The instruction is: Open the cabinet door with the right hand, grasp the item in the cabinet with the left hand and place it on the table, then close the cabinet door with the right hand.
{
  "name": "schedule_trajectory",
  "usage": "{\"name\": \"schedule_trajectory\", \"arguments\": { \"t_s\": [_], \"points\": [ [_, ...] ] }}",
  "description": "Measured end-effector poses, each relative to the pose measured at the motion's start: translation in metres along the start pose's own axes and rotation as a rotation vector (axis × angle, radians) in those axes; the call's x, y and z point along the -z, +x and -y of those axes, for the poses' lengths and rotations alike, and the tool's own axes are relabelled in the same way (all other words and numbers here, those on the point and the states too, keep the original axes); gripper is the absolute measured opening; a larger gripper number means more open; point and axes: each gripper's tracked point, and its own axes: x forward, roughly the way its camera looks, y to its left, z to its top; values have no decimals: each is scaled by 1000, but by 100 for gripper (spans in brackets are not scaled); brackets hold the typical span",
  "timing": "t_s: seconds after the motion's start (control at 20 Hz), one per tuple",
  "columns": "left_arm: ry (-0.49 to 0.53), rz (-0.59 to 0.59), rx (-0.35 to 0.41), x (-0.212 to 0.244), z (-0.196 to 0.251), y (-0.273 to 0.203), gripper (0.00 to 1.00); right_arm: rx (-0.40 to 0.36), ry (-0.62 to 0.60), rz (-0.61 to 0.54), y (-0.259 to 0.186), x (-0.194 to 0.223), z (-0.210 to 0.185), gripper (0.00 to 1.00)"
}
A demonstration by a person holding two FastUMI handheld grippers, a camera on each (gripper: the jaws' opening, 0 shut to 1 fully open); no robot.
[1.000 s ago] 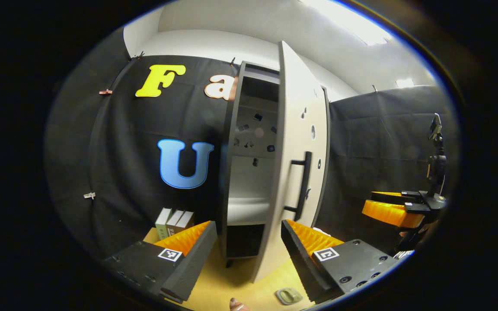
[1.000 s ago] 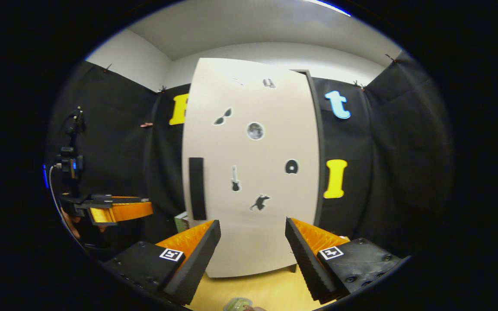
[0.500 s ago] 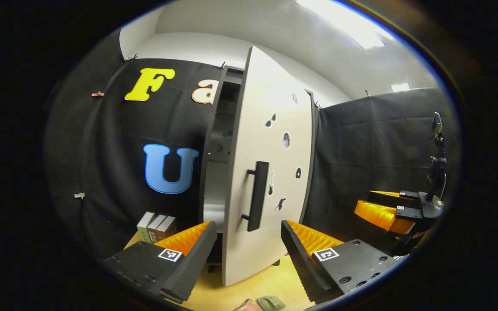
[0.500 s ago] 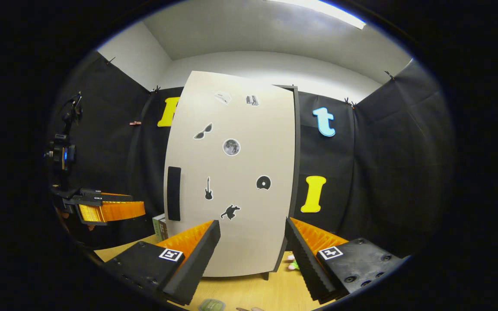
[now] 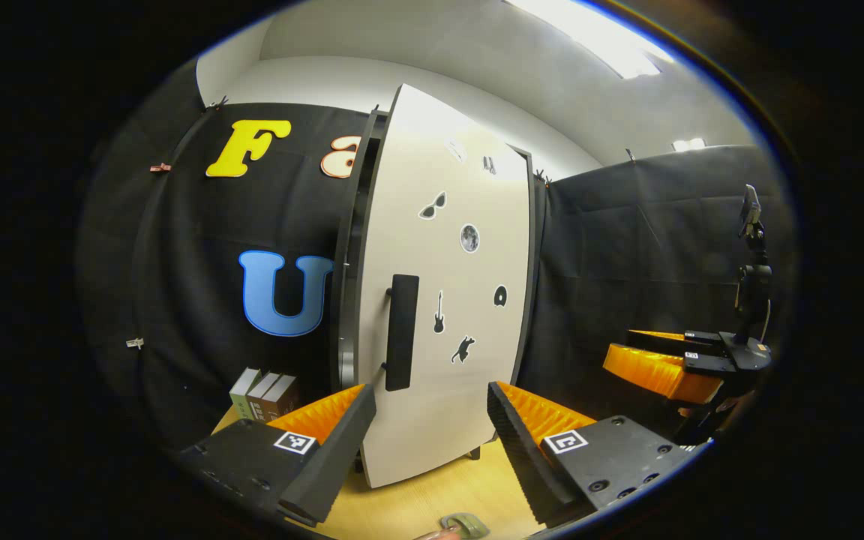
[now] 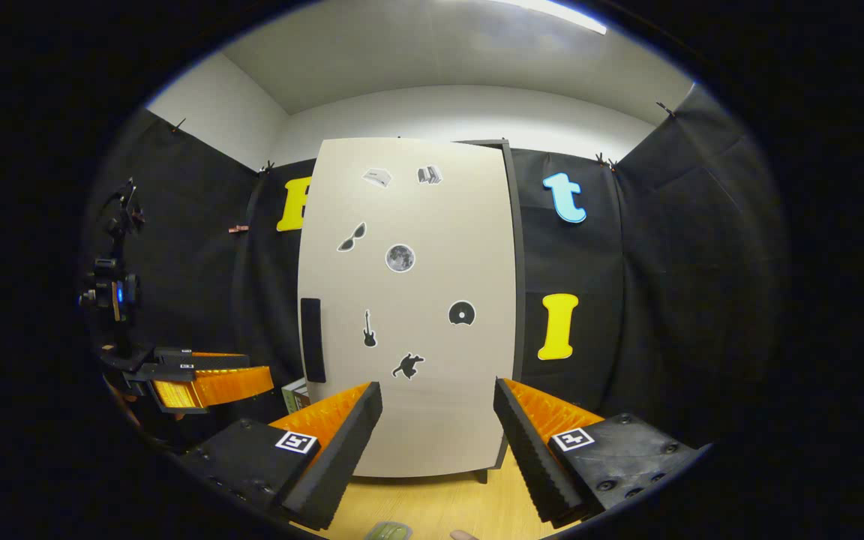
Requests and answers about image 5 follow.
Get thick brown book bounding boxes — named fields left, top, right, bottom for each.
left=261, top=375, right=302, bottom=421

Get black backdrop cloth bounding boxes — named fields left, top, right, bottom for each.
left=79, top=60, right=797, bottom=451

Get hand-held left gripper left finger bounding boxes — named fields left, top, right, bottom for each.
left=177, top=384, right=378, bottom=528

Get black cabinet door handle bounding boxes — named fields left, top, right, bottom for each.
left=383, top=274, right=420, bottom=392

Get thin brown book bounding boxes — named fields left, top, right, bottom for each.
left=246, top=372, right=281, bottom=422

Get long ceiling light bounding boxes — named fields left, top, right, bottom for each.
left=507, top=0, right=673, bottom=80

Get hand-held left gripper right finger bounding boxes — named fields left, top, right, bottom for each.
left=486, top=381, right=710, bottom=529

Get green book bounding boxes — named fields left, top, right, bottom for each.
left=229, top=367, right=262, bottom=421

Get dark grey cabinet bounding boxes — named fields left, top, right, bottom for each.
left=329, top=105, right=545, bottom=488

